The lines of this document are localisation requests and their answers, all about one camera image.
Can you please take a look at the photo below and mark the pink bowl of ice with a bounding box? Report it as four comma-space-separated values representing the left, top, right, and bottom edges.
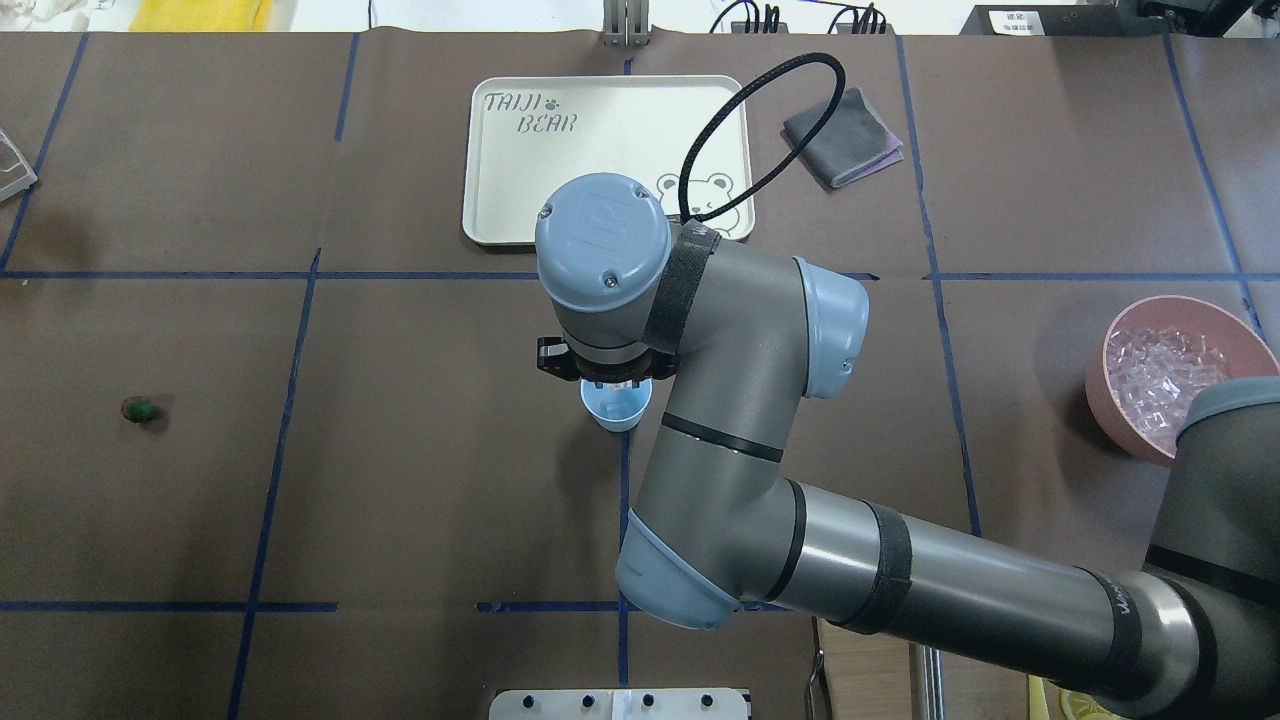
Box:
1085, 295, 1277, 468

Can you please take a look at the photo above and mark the white wire cup rack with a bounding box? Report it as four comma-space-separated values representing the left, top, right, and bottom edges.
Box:
0, 129, 38, 202

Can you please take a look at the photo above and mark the yellow cloth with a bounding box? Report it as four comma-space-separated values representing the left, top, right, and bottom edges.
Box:
128, 1, 275, 33

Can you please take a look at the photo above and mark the red strawberry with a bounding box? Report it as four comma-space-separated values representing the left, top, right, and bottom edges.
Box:
120, 396, 161, 424

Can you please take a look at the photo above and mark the wooden cutting board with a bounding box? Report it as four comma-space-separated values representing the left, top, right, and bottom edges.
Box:
815, 621, 1064, 719

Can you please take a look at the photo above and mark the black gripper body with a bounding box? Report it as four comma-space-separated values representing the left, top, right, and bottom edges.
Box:
581, 373, 650, 391

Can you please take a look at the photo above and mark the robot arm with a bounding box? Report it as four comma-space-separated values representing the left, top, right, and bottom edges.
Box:
529, 172, 1277, 719

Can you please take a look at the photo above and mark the black power box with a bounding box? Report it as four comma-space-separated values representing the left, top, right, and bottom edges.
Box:
959, 3, 1140, 37

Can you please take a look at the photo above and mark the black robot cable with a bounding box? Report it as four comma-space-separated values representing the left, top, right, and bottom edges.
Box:
678, 53, 847, 225

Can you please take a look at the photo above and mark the cream bear tray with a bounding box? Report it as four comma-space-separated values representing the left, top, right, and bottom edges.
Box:
461, 76, 740, 247

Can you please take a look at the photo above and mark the steel rod black tip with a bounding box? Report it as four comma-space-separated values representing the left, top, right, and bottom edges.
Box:
908, 643, 946, 720

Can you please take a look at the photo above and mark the aluminium frame post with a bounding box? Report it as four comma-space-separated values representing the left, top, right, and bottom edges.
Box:
602, 0, 652, 47

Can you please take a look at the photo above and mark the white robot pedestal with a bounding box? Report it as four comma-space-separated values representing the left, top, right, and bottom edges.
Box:
488, 687, 753, 719

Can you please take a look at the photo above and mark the grey folded cloth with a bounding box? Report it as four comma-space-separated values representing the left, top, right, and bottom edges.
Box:
799, 86, 904, 191

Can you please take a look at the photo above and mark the light blue plastic cup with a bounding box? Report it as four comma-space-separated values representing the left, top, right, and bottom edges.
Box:
579, 379, 653, 433

